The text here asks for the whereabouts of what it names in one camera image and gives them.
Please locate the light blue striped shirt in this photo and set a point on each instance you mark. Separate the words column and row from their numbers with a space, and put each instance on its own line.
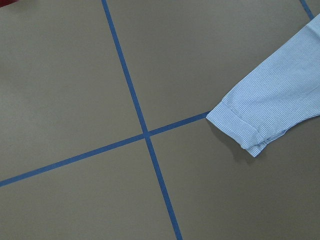
column 281, row 92

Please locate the red cylinder bottle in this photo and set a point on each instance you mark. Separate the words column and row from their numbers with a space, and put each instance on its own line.
column 4, row 3

